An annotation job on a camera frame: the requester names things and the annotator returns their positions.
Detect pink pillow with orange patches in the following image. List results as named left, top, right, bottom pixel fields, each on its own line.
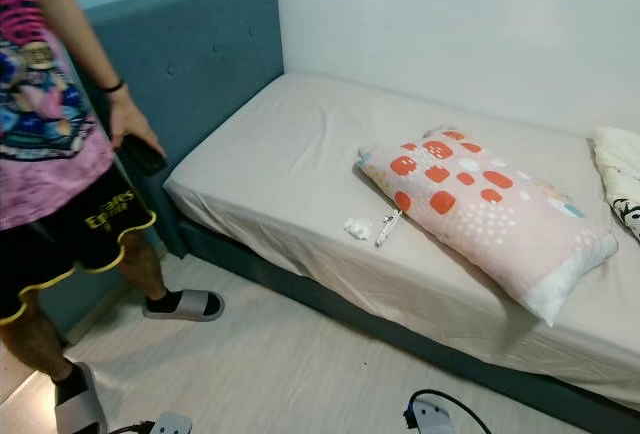
left=357, top=126, right=619, bottom=327

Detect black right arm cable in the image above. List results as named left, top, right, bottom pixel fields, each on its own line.
left=410, top=389, right=493, bottom=434

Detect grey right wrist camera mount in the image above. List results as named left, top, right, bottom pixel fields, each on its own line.
left=405, top=404, right=456, bottom=434

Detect beige bed mattress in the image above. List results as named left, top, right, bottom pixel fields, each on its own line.
left=163, top=72, right=640, bottom=410

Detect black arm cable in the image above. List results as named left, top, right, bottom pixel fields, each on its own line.
left=108, top=422, right=156, bottom=434
left=410, top=389, right=493, bottom=434

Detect person in pink patterned shirt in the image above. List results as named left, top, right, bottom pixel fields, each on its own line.
left=0, top=0, right=226, bottom=434

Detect black phone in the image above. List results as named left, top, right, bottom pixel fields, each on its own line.
left=120, top=134, right=169, bottom=177

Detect blue upholstered headboard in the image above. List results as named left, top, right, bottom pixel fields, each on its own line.
left=85, top=0, right=286, bottom=255

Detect white panda print blanket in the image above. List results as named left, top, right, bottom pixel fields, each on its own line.
left=592, top=126, right=640, bottom=247

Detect person's left hand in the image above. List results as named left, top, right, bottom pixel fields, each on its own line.
left=108, top=89, right=167, bottom=160

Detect grey slide slipper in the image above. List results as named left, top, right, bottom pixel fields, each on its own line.
left=142, top=288, right=226, bottom=322
left=55, top=362, right=109, bottom=434

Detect small white slim object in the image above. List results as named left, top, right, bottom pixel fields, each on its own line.
left=374, top=209, right=403, bottom=249

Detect crumpled white tissue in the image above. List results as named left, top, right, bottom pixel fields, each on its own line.
left=344, top=217, right=373, bottom=240

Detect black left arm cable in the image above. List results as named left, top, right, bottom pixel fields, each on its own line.
left=108, top=422, right=156, bottom=434

